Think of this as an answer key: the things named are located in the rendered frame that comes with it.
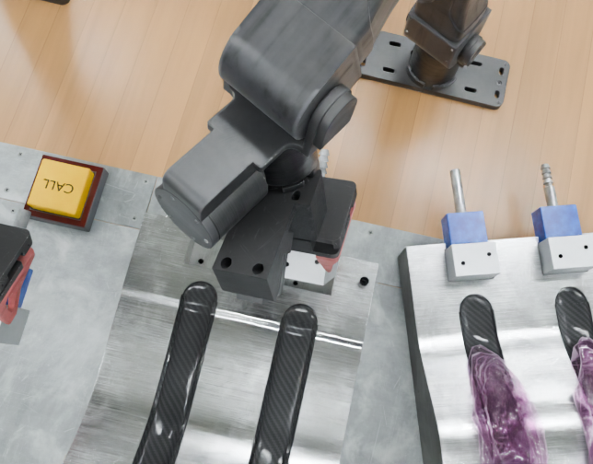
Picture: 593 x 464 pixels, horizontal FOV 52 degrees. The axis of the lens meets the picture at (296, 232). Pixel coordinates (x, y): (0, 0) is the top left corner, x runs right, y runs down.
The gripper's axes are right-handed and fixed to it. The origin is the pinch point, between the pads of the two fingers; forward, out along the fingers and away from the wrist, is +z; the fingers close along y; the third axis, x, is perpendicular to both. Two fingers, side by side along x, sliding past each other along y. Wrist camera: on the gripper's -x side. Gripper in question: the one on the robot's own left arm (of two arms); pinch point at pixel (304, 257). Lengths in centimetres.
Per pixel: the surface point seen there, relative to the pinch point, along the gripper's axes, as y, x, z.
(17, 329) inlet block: -25.5, -14.1, 0.0
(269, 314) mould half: -3.3, -4.3, 5.6
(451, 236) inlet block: 13.3, 10.6, 7.4
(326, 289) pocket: 1.2, 1.2, 8.0
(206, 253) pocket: -12.3, 0.9, 4.7
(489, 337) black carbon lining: 19.2, 2.2, 13.4
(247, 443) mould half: -2.3, -16.4, 10.1
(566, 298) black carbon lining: 26.8, 8.8, 13.3
